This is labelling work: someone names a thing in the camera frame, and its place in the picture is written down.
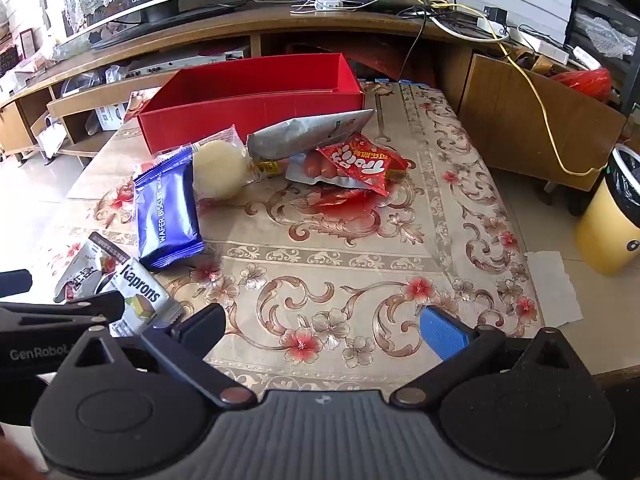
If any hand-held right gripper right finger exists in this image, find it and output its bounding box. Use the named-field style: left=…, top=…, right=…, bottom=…
left=390, top=304, right=591, bottom=408

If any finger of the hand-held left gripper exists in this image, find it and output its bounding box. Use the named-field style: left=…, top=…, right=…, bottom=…
left=0, top=291, right=126, bottom=330
left=0, top=270, right=34, bottom=299

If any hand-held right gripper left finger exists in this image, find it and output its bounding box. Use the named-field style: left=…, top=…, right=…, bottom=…
left=60, top=304, right=258, bottom=408

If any grey white snack packet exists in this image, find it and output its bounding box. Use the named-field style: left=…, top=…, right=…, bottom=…
left=52, top=232, right=132, bottom=303

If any white green wafer packet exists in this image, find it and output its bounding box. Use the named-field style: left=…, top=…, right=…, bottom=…
left=102, top=259, right=183, bottom=338

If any blue wafer biscuit packet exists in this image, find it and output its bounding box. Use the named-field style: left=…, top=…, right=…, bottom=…
left=132, top=145, right=205, bottom=272

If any round white cake packet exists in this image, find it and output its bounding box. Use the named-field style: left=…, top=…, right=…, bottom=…
left=191, top=125, right=261, bottom=202

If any red candy packet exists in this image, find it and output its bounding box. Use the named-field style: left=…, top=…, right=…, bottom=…
left=316, top=132, right=410, bottom=197

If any silver sausage packet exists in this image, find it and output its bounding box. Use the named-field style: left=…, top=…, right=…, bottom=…
left=285, top=152, right=371, bottom=191

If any white spicy strip packet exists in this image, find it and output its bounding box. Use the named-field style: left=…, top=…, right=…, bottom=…
left=246, top=108, right=375, bottom=165

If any red cardboard box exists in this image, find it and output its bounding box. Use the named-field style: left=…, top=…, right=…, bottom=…
left=137, top=53, right=366, bottom=156

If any person's left forearm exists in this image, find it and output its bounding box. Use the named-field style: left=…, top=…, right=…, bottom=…
left=0, top=437, right=43, bottom=480

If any white paper sheet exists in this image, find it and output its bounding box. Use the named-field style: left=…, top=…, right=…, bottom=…
left=525, top=251, right=585, bottom=328

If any floral tablecloth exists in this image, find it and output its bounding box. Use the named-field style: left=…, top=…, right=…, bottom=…
left=30, top=80, right=546, bottom=401

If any white plastic bag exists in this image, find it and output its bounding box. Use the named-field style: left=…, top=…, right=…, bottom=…
left=32, top=120, right=68, bottom=158

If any yellow trash bin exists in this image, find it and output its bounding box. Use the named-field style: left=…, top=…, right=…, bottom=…
left=574, top=144, right=640, bottom=276

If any white blue carton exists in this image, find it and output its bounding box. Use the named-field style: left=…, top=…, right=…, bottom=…
left=97, top=102, right=128, bottom=131

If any clear plastic bag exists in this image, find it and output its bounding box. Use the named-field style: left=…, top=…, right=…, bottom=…
left=65, top=72, right=108, bottom=101

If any brown open box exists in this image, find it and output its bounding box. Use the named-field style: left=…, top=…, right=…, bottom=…
left=459, top=54, right=627, bottom=192

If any framed certificate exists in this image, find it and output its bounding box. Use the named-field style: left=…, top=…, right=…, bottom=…
left=15, top=30, right=36, bottom=61

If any silver media player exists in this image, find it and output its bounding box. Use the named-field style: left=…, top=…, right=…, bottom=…
left=125, top=45, right=251, bottom=81

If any red plastic bag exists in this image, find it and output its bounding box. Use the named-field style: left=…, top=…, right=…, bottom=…
left=550, top=67, right=613, bottom=103

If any white power strip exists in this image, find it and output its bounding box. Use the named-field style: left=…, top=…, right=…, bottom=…
left=510, top=30, right=571, bottom=63

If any wooden television cabinet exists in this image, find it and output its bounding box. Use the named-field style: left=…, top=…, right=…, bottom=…
left=0, top=0, right=576, bottom=171

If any yellow cable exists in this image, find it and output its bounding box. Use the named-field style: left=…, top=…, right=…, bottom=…
left=365, top=0, right=608, bottom=177

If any black cable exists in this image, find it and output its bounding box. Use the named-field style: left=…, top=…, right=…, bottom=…
left=399, top=7, right=430, bottom=82

